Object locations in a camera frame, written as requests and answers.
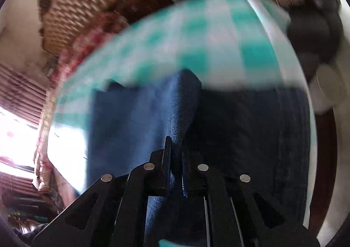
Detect tufted brown headboard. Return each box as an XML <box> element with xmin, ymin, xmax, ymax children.
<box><xmin>38</xmin><ymin>0</ymin><xmax>130</xmax><ymax>58</ymax></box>

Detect black leather armchair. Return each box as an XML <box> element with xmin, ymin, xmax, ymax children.
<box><xmin>170</xmin><ymin>0</ymin><xmax>344</xmax><ymax>81</ymax></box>

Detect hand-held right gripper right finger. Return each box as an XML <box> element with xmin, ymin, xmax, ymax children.
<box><xmin>180</xmin><ymin>149</ymin><xmax>320</xmax><ymax>247</ymax></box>

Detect dark wooden nightstand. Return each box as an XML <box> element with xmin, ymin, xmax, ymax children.
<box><xmin>115</xmin><ymin>0</ymin><xmax>192</xmax><ymax>24</ymax></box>

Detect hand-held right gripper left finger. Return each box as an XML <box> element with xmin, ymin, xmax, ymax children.
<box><xmin>31</xmin><ymin>136</ymin><xmax>173</xmax><ymax>247</ymax></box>

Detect green white checked sheet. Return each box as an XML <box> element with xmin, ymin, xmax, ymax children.
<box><xmin>48</xmin><ymin>0</ymin><xmax>319</xmax><ymax>247</ymax></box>

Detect blue denim pants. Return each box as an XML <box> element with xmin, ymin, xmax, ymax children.
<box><xmin>86</xmin><ymin>69</ymin><xmax>311</xmax><ymax>247</ymax></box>

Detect brown window blinds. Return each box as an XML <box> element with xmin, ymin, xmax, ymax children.
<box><xmin>0</xmin><ymin>62</ymin><xmax>47</xmax><ymax>128</ymax></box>

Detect floral curtain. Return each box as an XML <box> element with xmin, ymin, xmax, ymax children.
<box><xmin>32</xmin><ymin>90</ymin><xmax>77</xmax><ymax>205</ymax></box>

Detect red floral pillow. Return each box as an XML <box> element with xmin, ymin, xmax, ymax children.
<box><xmin>49</xmin><ymin>11</ymin><xmax>130</xmax><ymax>89</ymax></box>

